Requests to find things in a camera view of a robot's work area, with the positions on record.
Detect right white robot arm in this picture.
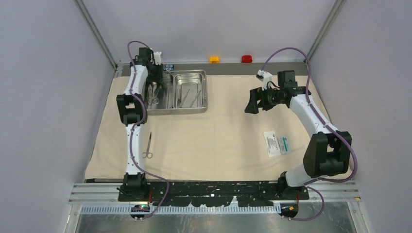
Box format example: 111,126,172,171
244,69,352,199

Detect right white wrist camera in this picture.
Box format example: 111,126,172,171
256,69,273,90

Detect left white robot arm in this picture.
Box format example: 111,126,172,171
116,47,163,201

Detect red button block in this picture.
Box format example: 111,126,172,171
241,55,253,63

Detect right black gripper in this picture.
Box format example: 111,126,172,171
245,84,284,114

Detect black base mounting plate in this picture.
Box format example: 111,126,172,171
118,181,309,207

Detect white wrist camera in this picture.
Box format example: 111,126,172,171
256,69,273,90
153,51,162,66

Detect right steel tray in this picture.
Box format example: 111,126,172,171
172,71,208,110

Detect steel tweezers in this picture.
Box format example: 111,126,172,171
178,90,201,108

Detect beige cloth wrap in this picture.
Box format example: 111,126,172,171
85,74,355,182

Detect white sterile pouch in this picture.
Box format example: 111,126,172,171
263,131,281,157

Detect small blue owl toy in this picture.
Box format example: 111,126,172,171
164,64,174,72

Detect left steel tray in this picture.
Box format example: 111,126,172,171
144,72,173,110

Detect long steel forceps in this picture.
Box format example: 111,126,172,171
149,82,161,105

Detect yellow button block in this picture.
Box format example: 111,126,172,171
208,56,220,64

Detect wire mesh steel basket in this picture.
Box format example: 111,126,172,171
143,69,207,116

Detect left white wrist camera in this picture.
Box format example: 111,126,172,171
153,51,162,66

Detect green white packet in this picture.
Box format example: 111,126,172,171
277,135,292,155

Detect steel tray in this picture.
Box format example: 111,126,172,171
172,71,208,110
144,72,173,110

